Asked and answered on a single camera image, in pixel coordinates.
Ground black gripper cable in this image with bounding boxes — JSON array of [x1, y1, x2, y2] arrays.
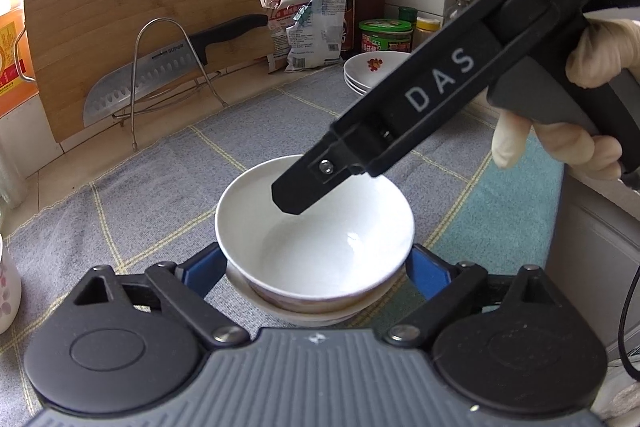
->
[[618, 264, 640, 380]]

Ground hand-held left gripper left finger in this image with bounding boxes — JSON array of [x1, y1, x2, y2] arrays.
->
[[75, 243, 250, 349]]

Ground yellow lid spice jar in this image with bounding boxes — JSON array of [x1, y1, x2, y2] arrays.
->
[[414, 17, 442, 48]]

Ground white pink-flowered bowl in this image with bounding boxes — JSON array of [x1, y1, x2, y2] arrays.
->
[[215, 155, 416, 303], [0, 234, 23, 335], [225, 257, 408, 328]]

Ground green lid sauce jar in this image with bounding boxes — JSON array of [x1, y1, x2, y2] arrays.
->
[[358, 19, 414, 55]]

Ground white blue food bag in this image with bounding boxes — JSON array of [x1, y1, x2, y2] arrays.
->
[[285, 0, 348, 72]]

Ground orange cooking wine jug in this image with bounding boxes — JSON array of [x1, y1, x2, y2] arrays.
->
[[0, 9, 38, 118]]

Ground metal wire stand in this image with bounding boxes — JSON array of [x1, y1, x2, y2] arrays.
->
[[112, 18, 228, 151]]

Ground red cap glass bottle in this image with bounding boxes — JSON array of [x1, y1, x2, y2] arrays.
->
[[444, 0, 473, 25]]

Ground blue grey checked cloth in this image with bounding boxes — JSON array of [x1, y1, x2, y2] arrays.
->
[[0, 67, 566, 427]]

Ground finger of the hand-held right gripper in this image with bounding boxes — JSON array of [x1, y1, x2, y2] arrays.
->
[[271, 127, 372, 216]]

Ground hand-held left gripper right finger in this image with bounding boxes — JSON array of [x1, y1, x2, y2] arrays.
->
[[387, 244, 566, 349]]

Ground person's right hand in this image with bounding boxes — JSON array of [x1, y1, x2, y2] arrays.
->
[[492, 18, 640, 180]]

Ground red white food bag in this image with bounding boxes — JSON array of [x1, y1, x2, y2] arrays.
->
[[267, 0, 313, 74]]

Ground white quilted jacket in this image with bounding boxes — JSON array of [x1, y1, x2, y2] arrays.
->
[[592, 372, 640, 427]]

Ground black-handled kitchen knife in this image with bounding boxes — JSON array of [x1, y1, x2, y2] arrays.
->
[[82, 13, 269, 128]]

